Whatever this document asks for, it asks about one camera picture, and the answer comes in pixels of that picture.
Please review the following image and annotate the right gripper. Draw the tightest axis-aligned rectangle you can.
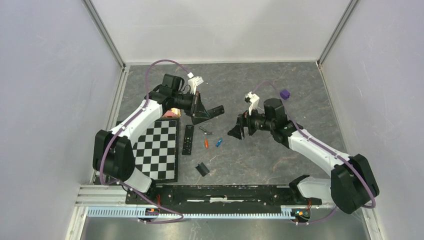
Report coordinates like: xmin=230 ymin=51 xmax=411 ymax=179
xmin=227 ymin=103 xmax=275 ymax=140

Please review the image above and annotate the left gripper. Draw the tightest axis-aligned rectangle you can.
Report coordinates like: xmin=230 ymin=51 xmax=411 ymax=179
xmin=172 ymin=91 xmax=211 ymax=120

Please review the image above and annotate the blue AAA battery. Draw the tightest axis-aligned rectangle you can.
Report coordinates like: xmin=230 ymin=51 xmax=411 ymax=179
xmin=215 ymin=138 xmax=223 ymax=147

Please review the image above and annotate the black battery cover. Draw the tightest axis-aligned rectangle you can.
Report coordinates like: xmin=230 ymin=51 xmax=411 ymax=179
xmin=195 ymin=162 xmax=210 ymax=177

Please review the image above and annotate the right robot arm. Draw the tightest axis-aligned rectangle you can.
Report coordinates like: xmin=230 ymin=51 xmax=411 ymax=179
xmin=227 ymin=92 xmax=380 ymax=214

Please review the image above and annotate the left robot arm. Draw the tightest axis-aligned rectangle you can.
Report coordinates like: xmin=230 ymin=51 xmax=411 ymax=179
xmin=92 ymin=73 xmax=225 ymax=204

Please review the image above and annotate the black remote with green button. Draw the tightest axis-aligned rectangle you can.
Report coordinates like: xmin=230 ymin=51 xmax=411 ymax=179
xmin=181 ymin=124 xmax=194 ymax=156

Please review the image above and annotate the red beige small box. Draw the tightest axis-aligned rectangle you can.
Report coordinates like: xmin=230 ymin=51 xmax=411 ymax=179
xmin=161 ymin=108 xmax=181 ymax=119

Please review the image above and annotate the purple cube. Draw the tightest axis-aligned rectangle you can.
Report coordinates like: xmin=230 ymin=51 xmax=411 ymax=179
xmin=279 ymin=89 xmax=291 ymax=100

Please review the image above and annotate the black white checkerboard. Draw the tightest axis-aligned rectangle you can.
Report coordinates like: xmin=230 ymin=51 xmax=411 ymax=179
xmin=133 ymin=117 xmax=180 ymax=183

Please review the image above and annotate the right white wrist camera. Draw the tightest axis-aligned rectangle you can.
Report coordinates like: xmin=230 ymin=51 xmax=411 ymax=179
xmin=244 ymin=91 xmax=260 ymax=116

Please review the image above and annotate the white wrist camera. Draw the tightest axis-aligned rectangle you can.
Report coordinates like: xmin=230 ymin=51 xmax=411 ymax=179
xmin=187 ymin=72 xmax=204 ymax=94
xmin=244 ymin=91 xmax=260 ymax=116

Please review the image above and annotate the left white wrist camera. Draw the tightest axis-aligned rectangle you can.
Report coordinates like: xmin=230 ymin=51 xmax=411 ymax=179
xmin=187 ymin=72 xmax=204 ymax=94

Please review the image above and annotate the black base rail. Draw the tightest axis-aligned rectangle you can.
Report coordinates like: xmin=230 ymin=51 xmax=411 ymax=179
xmin=147 ymin=184 xmax=323 ymax=215

